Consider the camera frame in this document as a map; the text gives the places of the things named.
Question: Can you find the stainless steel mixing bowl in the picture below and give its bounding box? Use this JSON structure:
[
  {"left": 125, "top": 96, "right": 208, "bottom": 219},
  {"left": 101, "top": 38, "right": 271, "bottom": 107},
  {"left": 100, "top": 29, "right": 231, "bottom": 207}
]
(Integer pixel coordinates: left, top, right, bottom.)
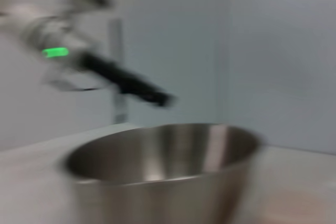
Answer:
[{"left": 64, "top": 122, "right": 264, "bottom": 224}]

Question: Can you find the vertical metal post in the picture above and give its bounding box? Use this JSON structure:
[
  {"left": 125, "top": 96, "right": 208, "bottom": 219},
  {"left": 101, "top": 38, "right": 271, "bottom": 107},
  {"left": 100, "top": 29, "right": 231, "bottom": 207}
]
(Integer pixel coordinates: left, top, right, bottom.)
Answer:
[{"left": 108, "top": 18, "right": 129, "bottom": 124}]

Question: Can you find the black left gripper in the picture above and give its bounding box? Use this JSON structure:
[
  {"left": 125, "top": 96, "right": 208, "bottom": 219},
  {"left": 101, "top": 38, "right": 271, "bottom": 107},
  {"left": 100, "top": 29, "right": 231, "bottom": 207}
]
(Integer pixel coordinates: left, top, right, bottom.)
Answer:
[{"left": 83, "top": 51, "right": 177, "bottom": 109}]

